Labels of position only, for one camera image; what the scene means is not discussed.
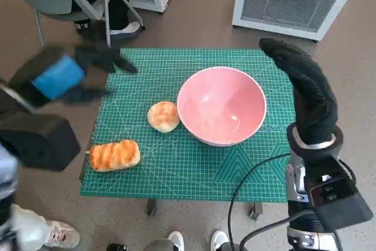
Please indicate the seated person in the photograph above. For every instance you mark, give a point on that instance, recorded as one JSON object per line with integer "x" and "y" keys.
{"x": 117, "y": 4}

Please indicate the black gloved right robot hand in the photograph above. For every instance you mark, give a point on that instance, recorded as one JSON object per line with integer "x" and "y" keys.
{"x": 314, "y": 101}

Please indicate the pink bowl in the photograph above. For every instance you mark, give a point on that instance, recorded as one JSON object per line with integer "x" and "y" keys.
{"x": 220, "y": 101}

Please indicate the grey robot waist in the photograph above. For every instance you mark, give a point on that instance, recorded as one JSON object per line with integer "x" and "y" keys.
{"x": 158, "y": 245}

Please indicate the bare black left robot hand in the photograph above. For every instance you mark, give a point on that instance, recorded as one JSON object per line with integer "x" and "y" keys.
{"x": 61, "y": 77}

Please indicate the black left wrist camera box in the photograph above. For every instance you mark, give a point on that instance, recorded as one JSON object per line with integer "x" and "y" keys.
{"x": 44, "y": 145}

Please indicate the white shoe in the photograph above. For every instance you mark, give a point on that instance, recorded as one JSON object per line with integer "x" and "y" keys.
{"x": 176, "y": 240}
{"x": 220, "y": 240}

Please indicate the round toy bread bun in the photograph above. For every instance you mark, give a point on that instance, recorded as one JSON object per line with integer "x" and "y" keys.
{"x": 163, "y": 115}

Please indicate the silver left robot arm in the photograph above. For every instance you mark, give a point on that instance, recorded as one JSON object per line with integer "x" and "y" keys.
{"x": 20, "y": 92}

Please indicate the long striped toy bread loaf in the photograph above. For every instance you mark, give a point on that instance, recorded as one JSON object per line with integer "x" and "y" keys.
{"x": 114, "y": 155}

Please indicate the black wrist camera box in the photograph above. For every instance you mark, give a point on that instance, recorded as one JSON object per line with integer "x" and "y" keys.
{"x": 44, "y": 145}
{"x": 343, "y": 210}

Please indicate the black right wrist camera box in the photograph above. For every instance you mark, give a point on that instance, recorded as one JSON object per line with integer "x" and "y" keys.
{"x": 343, "y": 210}

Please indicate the green cutting mat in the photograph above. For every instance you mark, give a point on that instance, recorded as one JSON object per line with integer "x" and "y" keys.
{"x": 176, "y": 174}

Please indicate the black table leg caster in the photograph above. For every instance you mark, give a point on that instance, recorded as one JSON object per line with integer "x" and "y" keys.
{"x": 151, "y": 207}
{"x": 255, "y": 211}

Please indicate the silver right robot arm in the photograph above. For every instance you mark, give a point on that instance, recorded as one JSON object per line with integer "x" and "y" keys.
{"x": 293, "y": 180}

